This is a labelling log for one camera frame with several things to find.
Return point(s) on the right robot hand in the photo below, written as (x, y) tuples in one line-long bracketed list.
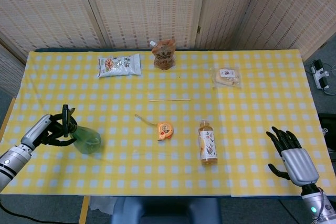
[(295, 159)]

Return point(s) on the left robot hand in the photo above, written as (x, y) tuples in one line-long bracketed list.
[(50, 132)]

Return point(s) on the blue chair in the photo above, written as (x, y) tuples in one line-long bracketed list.
[(166, 210)]

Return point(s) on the thin wooden stick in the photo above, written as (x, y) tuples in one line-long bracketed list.
[(170, 100)]

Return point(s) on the yellow checkered tablecloth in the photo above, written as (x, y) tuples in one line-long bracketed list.
[(168, 161)]

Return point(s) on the orange tape measure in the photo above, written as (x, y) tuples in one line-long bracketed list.
[(164, 131)]

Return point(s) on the woven folding screen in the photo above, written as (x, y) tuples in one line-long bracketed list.
[(168, 9)]

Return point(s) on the clear bread package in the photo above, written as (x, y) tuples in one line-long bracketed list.
[(227, 77)]

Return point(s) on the white snack bag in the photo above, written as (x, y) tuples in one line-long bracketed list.
[(119, 65)]

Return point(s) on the white sneaker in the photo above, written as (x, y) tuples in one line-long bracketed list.
[(325, 130)]

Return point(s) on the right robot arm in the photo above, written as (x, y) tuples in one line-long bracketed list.
[(316, 205)]

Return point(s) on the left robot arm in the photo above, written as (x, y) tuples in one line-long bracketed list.
[(11, 163)]

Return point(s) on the orange tea bottle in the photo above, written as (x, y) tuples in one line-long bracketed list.
[(208, 145)]

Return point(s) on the brown spout pouch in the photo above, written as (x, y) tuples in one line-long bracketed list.
[(164, 55)]

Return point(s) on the white power strip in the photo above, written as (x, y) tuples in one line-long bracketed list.
[(319, 74)]

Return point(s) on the green spray bottle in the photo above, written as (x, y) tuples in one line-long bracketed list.
[(85, 137)]

